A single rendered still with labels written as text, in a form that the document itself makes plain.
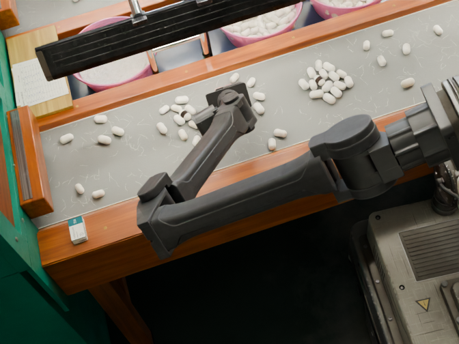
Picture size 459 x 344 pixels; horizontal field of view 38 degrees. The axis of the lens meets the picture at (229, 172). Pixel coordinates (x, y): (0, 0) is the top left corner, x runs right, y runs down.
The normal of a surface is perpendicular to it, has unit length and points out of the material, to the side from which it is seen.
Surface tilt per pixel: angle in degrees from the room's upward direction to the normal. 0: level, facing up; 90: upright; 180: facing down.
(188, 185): 60
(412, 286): 0
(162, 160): 0
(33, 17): 0
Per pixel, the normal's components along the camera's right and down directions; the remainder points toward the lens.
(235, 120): 0.80, -0.24
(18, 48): -0.12, -0.53
